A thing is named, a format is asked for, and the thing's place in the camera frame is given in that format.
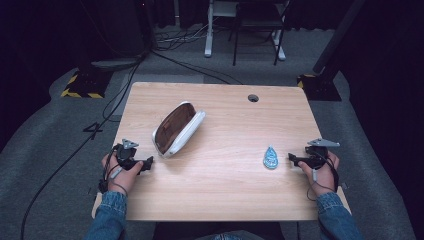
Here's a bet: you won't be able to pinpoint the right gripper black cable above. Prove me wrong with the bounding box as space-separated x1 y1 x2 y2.
305 149 340 202

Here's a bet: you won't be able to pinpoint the black stand base hazard stripes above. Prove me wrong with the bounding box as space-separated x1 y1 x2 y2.
296 73 342 102
60 65 113 100

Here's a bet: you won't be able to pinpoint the person's right hand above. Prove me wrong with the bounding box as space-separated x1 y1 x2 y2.
297 151 340 197

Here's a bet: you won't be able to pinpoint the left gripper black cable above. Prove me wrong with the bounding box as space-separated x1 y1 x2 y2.
98 143 129 196

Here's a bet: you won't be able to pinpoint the black chair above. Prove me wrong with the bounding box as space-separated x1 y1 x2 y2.
227 0 294 67

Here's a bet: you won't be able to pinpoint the bundle of floor cables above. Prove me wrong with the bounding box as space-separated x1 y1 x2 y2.
153 23 214 53

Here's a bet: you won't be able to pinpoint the white pouch brown lining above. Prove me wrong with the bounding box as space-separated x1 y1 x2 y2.
151 100 207 159

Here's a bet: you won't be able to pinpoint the blue gourd-shaped pendant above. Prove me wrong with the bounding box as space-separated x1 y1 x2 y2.
262 144 279 170

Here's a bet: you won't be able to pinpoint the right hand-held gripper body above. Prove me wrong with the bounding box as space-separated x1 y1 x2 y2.
299 137 341 170

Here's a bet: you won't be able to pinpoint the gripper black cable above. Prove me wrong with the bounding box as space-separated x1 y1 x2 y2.
98 143 129 196
305 149 340 202

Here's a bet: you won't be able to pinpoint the person's lap in jeans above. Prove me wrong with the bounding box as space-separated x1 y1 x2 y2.
194 230 258 240

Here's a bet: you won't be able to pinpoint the person's left hand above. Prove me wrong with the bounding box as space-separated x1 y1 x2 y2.
101 153 145 196

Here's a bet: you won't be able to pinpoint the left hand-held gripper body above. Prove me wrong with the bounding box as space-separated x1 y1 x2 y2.
113 138 145 171

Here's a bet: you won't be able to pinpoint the white desk frame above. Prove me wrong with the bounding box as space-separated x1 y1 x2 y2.
203 0 287 62

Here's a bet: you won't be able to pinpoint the long black floor cable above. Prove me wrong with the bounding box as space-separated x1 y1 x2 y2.
19 49 148 240

